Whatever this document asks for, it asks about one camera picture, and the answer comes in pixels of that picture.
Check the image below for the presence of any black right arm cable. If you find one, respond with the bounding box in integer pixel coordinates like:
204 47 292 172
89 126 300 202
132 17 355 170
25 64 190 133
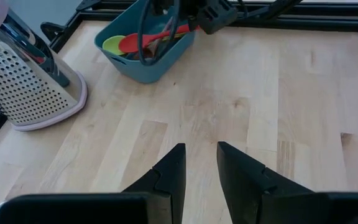
137 0 180 66

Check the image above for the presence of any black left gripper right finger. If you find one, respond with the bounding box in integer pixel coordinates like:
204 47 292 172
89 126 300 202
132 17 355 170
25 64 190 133
216 141 331 224

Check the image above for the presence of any pink-trimmed steel box grater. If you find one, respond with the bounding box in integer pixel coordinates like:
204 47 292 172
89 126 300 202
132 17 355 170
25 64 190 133
0 0 89 132

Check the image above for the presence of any green silicone spoon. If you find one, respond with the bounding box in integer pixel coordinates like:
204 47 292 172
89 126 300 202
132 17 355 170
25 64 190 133
102 35 127 56

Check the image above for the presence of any red silicone spoon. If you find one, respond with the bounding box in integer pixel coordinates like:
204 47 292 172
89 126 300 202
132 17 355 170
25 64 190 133
118 24 200 54

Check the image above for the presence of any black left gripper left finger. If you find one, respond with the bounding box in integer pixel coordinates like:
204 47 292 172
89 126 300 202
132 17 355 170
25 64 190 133
121 142 187 224

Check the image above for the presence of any teal plastic bin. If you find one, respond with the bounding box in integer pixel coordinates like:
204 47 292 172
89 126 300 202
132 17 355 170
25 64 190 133
94 0 197 84

